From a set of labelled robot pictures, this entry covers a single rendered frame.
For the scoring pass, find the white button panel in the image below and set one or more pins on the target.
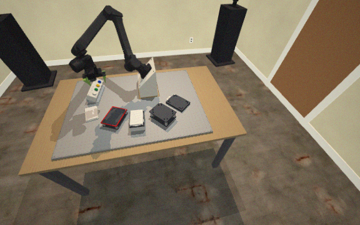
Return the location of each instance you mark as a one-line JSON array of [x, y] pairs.
[[95, 91]]

